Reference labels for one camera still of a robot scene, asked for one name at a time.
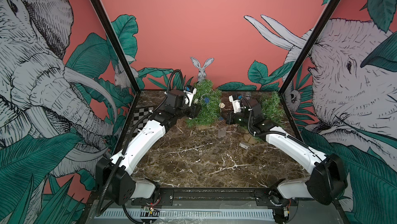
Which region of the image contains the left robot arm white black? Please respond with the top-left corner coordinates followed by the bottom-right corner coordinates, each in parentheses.
top-left (95, 69), bottom-right (201, 217)

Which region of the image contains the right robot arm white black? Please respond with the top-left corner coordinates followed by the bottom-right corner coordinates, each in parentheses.
top-left (223, 94), bottom-right (348, 206)

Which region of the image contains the small clear plastic cup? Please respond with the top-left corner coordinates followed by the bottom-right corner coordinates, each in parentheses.
top-left (218, 127), bottom-right (227, 138)

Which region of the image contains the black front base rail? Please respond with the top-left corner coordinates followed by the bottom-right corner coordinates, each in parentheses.
top-left (83, 187), bottom-right (342, 207)

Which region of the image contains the green christmas tree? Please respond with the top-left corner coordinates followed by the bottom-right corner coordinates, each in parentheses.
top-left (242, 93), bottom-right (286, 140)
top-left (186, 79), bottom-right (222, 127)

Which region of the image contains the black frame post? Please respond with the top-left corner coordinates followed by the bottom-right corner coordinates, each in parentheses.
top-left (77, 0), bottom-right (141, 94)
top-left (278, 0), bottom-right (341, 96)

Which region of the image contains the black white checkerboard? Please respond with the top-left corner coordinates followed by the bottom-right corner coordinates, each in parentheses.
top-left (129, 106), bottom-right (155, 137)

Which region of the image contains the white slotted cable duct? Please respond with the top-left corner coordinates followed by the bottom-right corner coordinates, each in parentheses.
top-left (93, 208), bottom-right (275, 220)

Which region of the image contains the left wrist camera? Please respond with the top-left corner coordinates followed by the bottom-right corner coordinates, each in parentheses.
top-left (184, 85), bottom-right (197, 107)

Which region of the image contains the right black frame post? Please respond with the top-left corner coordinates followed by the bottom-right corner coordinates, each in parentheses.
top-left (278, 0), bottom-right (341, 96)

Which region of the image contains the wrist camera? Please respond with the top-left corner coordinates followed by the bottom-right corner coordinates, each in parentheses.
top-left (184, 85), bottom-right (197, 107)
top-left (228, 94), bottom-right (242, 113)

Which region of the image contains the rattan ball string light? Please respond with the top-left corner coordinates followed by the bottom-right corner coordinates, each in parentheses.
top-left (193, 97), bottom-right (225, 109)

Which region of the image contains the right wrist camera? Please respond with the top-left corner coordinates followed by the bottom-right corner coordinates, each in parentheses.
top-left (228, 94), bottom-right (242, 113)

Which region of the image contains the left black frame post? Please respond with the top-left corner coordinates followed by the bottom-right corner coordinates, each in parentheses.
top-left (77, 0), bottom-right (141, 94)

